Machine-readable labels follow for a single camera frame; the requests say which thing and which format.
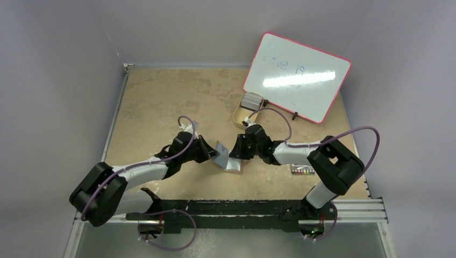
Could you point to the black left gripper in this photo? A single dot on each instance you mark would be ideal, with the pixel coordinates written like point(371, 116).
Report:
point(207, 152)

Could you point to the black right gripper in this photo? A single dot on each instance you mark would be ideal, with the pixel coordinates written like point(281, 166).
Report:
point(241, 147)

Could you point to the pink leather card holder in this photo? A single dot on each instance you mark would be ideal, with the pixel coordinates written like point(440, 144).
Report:
point(230, 165)

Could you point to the stack of credit cards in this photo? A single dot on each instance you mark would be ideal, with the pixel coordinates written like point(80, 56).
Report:
point(251, 101)

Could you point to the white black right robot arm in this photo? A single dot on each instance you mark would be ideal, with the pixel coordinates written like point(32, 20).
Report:
point(337, 166)

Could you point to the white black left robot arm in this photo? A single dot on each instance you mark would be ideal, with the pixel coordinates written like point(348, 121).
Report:
point(99, 194)

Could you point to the beige oval tray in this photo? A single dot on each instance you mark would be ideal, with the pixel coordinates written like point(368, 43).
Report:
point(241, 113)

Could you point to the marker pen pack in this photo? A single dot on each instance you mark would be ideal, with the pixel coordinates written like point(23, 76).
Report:
point(298, 169)

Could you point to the pink framed whiteboard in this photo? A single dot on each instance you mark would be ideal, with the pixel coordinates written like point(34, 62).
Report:
point(298, 78)

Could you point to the aluminium table frame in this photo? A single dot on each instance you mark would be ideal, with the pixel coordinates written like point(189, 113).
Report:
point(140, 199)

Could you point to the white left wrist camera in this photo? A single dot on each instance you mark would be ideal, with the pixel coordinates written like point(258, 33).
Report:
point(191, 128)

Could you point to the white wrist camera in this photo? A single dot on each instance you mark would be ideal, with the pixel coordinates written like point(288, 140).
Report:
point(247, 123)
point(191, 128)

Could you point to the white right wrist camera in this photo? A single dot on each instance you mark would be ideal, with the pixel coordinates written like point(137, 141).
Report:
point(247, 123)

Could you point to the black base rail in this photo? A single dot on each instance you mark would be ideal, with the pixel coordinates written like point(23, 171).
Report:
point(287, 215)

